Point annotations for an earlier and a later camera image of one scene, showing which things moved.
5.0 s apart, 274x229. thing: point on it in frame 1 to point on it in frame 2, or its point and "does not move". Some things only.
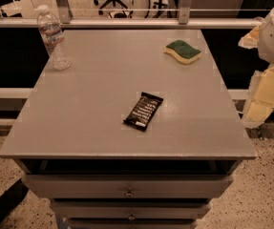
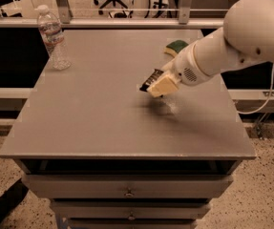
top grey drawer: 127,186 does not move
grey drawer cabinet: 136,134 does not move
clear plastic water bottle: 52,34 does not move
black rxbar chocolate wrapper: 144,112 to 154,74
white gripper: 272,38 to 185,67
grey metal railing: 184,18 does not move
